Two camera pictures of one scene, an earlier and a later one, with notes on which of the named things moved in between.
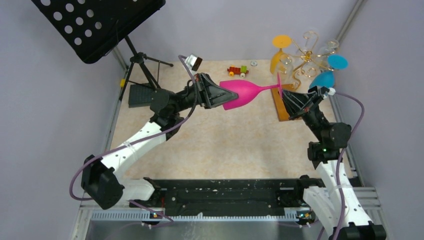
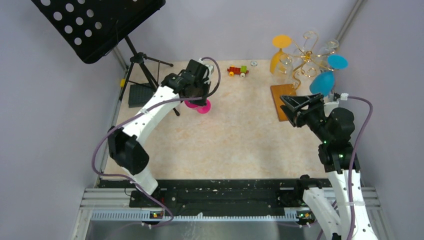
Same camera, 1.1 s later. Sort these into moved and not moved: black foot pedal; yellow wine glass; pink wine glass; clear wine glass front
Moved: pink wine glass
Not moved: clear wine glass front; yellow wine glass; black foot pedal
